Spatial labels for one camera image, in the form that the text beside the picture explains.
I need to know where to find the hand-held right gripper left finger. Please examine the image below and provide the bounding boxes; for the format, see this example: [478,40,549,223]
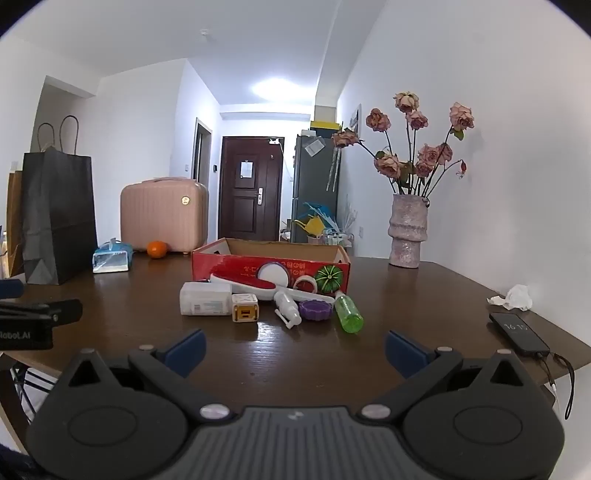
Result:
[54,329,234,423]

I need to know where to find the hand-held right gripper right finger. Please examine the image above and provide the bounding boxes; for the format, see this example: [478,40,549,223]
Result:
[358,330,536,423]

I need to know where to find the white plastic box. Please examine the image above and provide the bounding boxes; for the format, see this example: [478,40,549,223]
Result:
[180,281,233,316]

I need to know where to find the white yellow cube charger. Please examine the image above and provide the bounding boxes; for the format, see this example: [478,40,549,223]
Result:
[231,292,259,323]

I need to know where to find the red cardboard box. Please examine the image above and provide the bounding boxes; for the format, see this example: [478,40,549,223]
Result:
[191,237,352,296]

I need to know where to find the purple scalloped lid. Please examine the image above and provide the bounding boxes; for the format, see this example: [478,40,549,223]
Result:
[298,298,331,322]

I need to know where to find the green plastic bottle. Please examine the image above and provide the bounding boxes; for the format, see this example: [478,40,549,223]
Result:
[334,291,365,334]

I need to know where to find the brown paper bag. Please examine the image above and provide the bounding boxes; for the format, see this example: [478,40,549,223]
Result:
[6,122,61,278]

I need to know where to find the black paper bag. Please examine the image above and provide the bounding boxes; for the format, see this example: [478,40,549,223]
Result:
[21,115,99,286]

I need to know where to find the blue tissue pack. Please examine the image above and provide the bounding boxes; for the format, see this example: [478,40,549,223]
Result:
[92,237,134,274]

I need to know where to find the red white lint brush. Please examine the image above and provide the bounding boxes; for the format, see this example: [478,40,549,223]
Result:
[210,272,335,305]

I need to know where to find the white spray bottle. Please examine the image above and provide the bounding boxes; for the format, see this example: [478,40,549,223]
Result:
[273,290,303,329]

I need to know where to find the black smartphone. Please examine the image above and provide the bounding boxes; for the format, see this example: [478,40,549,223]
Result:
[488,312,551,357]

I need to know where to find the purple rimmed round container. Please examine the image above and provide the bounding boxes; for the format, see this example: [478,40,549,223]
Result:
[257,261,291,289]

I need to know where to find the pink textured vase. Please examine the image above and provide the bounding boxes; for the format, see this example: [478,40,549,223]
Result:
[389,194,429,268]

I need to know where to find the crumpled white tissue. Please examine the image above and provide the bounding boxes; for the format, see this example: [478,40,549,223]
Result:
[487,284,533,311]

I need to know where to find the pink ribbed suitcase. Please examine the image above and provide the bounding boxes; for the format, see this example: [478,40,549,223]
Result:
[120,178,209,254]

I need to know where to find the dark brown door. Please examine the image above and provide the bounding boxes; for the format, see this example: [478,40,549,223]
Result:
[218,136,283,241]

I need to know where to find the grey refrigerator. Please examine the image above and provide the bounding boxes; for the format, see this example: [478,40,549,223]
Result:
[292,134,341,243]

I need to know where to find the white artificial branches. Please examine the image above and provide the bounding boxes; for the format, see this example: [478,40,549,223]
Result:
[325,150,342,192]

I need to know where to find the dried pink roses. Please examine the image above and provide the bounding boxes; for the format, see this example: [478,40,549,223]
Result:
[331,91,475,197]

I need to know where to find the ceiling light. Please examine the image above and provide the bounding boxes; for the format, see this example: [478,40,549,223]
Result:
[252,78,315,104]

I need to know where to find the black phone cable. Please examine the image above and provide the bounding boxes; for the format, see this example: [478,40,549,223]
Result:
[538,351,575,421]

